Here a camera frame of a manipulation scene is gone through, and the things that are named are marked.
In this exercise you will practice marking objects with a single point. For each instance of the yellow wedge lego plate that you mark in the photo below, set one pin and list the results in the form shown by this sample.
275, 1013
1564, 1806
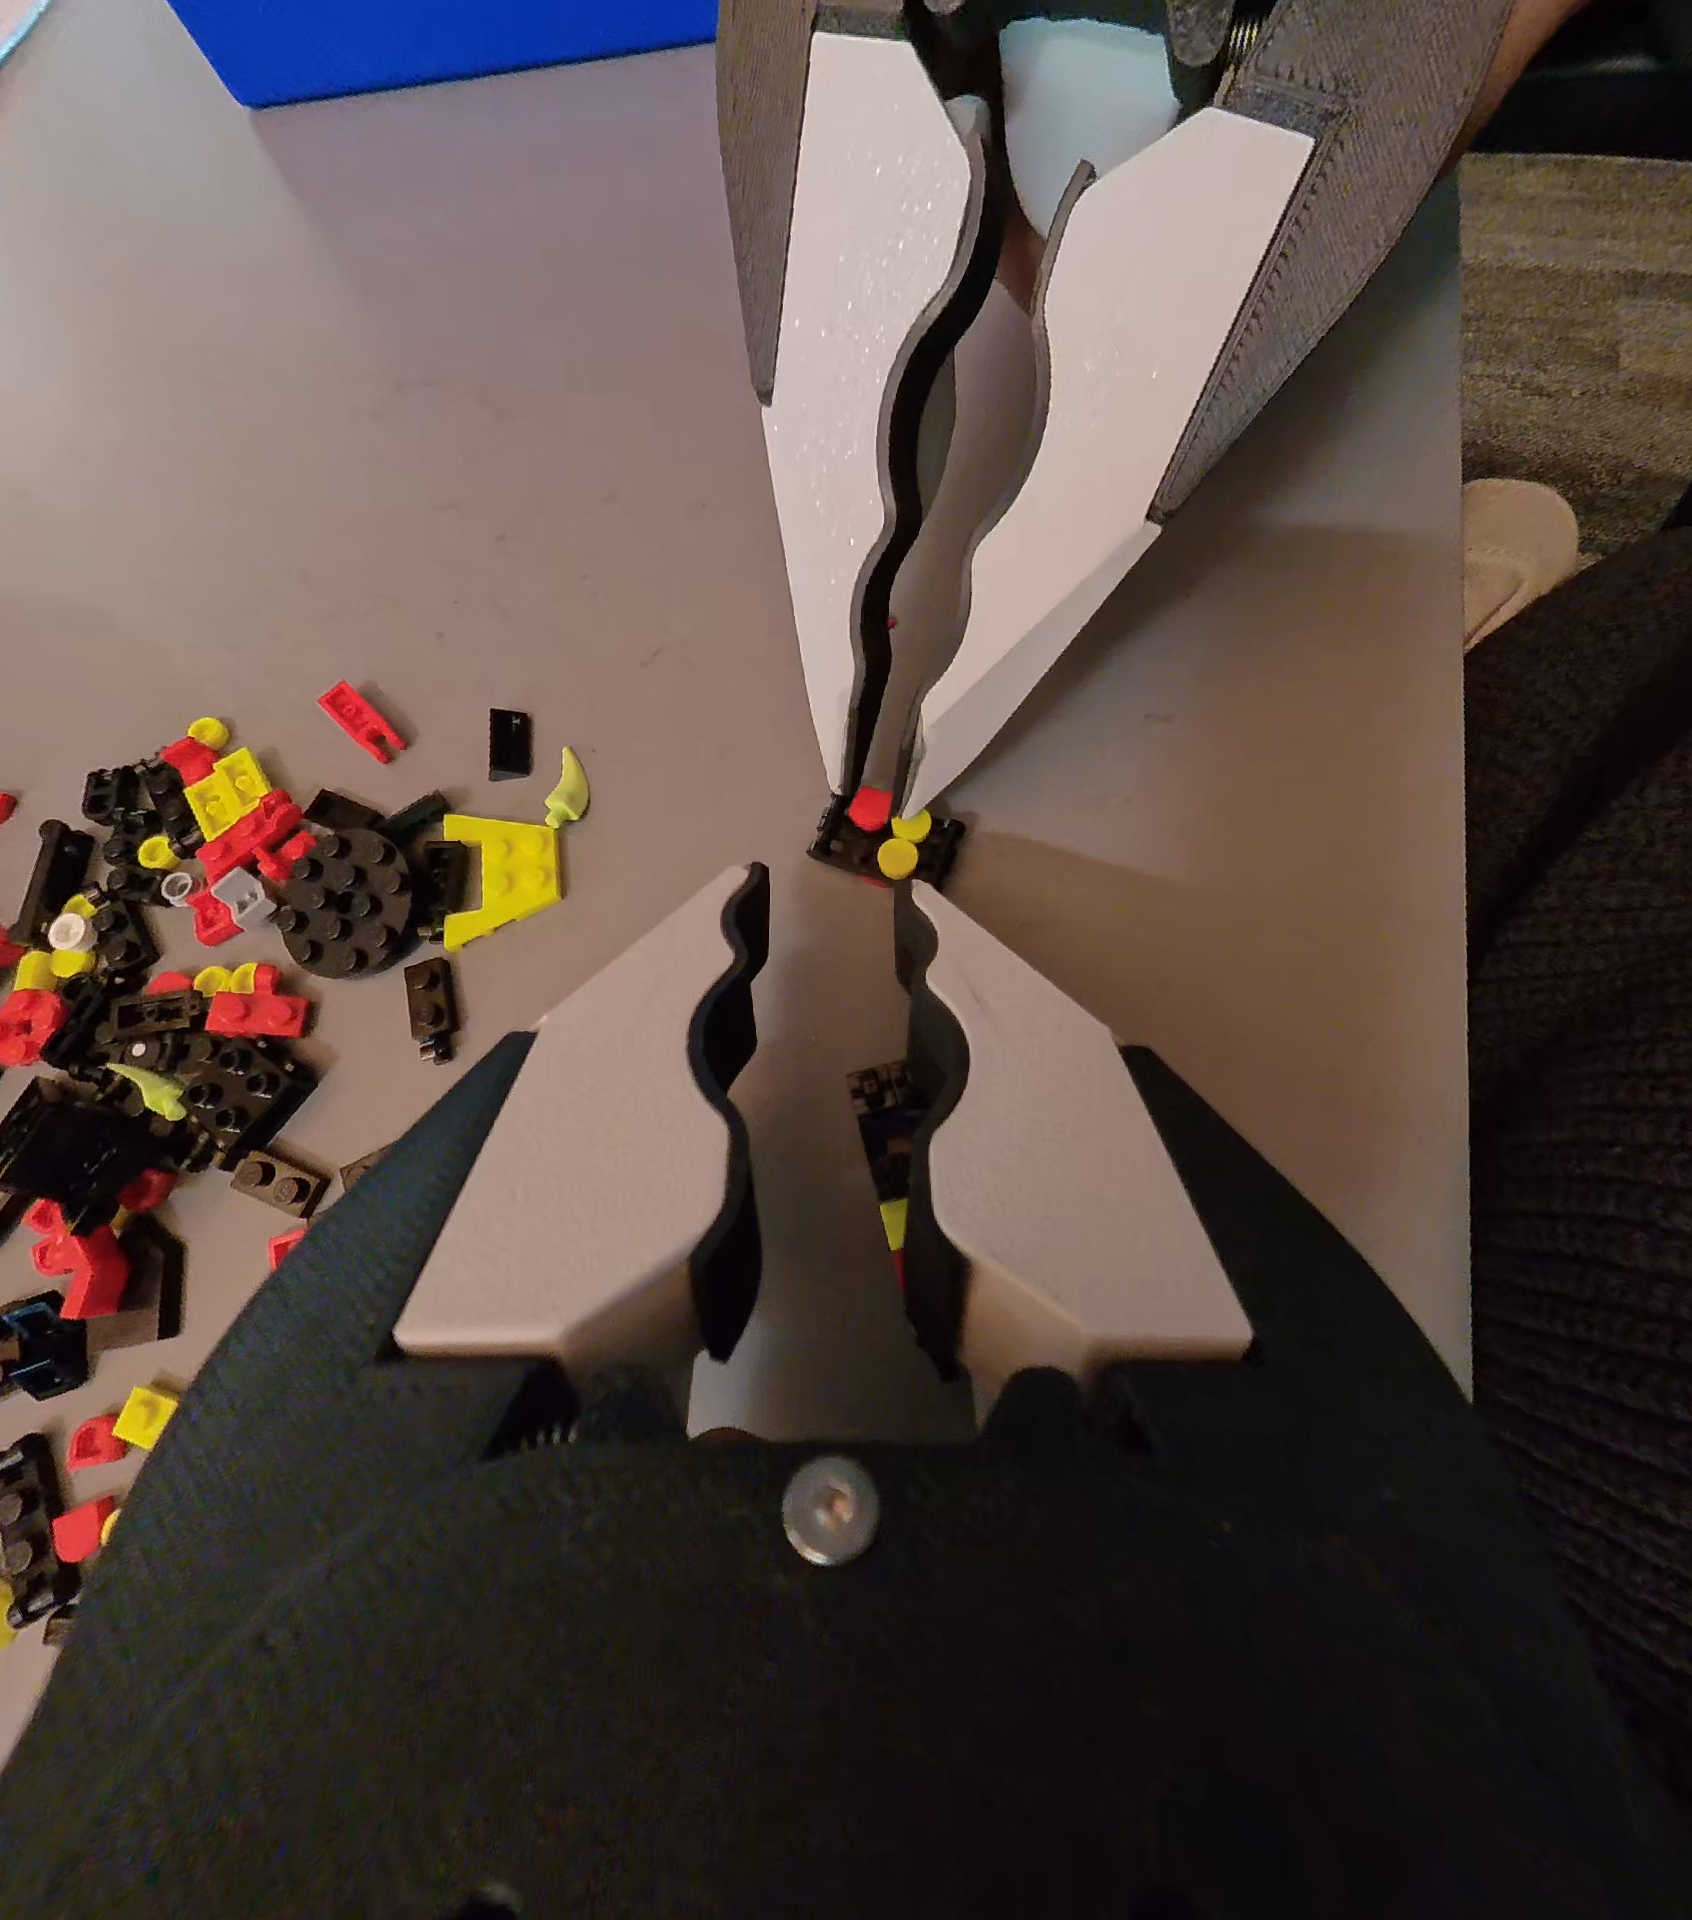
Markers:
508, 879

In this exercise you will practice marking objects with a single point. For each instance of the beige shoe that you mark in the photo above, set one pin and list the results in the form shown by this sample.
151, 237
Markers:
1514, 541

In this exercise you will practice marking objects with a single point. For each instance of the small black lego slope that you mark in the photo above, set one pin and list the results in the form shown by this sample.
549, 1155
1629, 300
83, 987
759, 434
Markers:
512, 747

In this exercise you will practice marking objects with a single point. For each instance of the black round lego plate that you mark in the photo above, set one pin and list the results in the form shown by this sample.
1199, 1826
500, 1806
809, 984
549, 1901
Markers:
345, 901

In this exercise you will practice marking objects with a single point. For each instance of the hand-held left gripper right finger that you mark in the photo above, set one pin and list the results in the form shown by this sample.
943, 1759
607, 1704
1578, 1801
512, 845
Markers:
1087, 1201

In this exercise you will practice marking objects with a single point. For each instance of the blue plastic bin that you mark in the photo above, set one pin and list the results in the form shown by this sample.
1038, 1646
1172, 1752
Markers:
457, 38

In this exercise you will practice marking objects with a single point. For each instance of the pile of lego pieces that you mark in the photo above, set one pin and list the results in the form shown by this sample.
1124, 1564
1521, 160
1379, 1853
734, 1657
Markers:
216, 1073

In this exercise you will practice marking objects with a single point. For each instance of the red yellow black lego stack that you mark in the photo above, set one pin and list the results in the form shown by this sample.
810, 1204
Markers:
890, 1140

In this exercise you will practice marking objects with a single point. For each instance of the black lego clip assembly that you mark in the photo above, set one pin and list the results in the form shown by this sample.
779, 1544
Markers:
831, 836

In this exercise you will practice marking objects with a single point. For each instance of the red lego clip plate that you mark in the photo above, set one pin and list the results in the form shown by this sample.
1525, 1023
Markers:
363, 721

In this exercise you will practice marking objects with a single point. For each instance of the lime lego claw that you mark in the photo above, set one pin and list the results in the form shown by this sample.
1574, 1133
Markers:
572, 788

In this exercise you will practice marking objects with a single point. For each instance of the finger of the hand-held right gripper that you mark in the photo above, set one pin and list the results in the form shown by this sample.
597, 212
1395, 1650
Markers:
1160, 300
860, 300

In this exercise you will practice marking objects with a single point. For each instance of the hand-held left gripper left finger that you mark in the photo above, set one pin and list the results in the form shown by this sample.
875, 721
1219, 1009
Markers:
576, 1201

